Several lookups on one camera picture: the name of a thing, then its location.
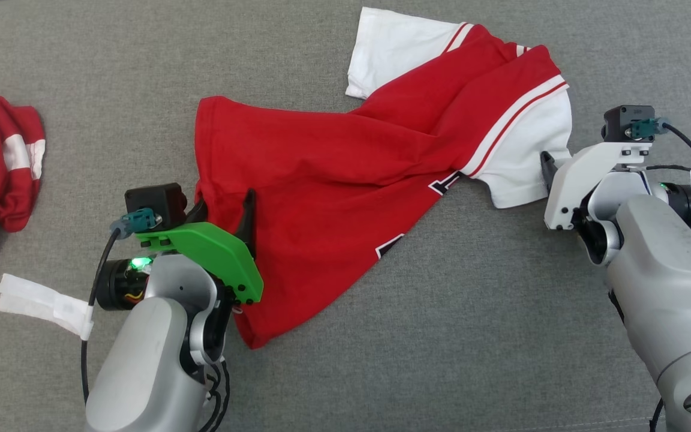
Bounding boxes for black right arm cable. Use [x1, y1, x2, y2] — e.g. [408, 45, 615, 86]
[631, 118, 691, 200]

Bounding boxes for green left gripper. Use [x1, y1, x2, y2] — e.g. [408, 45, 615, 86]
[136, 188, 264, 304]

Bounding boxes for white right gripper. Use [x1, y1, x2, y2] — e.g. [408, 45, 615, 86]
[540, 142, 649, 232]

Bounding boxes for red and white basketball jersey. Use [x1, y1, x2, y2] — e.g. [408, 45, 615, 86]
[194, 7, 573, 350]

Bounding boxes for white tape cable tag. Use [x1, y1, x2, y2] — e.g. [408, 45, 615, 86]
[0, 274, 95, 341]

